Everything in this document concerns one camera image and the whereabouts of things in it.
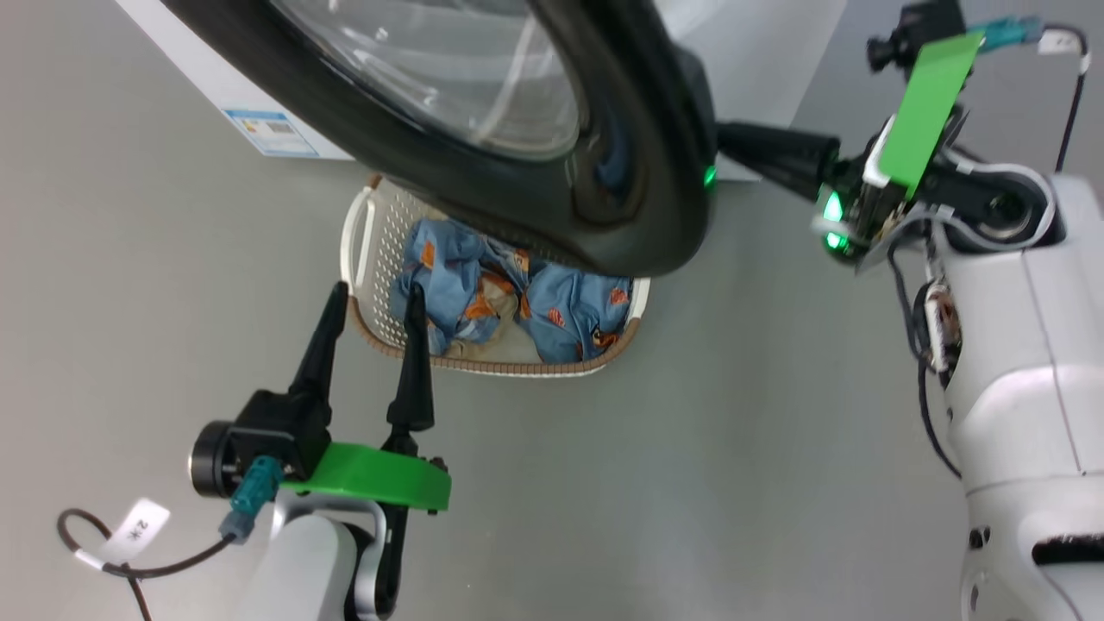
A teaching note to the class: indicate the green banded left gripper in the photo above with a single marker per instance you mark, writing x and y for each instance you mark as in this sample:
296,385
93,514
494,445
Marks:
379,479

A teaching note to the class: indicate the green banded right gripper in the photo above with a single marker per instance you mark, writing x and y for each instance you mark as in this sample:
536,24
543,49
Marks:
927,112

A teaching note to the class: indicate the blue printed garment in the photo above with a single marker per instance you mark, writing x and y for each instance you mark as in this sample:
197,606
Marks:
448,267

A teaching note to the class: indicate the beige cloth garment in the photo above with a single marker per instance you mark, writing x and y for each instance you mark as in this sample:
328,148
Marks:
493,293

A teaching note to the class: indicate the black glass washing machine door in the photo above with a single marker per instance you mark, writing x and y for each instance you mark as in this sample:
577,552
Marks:
517,216

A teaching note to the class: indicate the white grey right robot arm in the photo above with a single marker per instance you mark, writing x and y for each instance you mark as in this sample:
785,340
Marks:
1018,345

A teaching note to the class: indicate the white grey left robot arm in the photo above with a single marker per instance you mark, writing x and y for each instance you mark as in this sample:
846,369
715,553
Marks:
293,569

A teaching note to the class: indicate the cream perforated laundry basket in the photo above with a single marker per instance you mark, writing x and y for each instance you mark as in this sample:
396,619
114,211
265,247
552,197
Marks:
379,259

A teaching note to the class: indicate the white washing machine body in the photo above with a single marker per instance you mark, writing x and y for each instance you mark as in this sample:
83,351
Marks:
216,78

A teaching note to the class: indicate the blue energy label sticker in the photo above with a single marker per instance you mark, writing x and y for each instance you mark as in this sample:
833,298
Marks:
272,131

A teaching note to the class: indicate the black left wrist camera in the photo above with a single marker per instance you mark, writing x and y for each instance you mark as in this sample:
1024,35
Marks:
276,431

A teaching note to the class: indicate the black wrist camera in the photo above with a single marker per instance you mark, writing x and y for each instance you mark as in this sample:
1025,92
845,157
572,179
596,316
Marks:
918,21
276,431

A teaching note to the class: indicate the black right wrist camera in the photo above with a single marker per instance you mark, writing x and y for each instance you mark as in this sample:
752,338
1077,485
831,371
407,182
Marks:
918,21

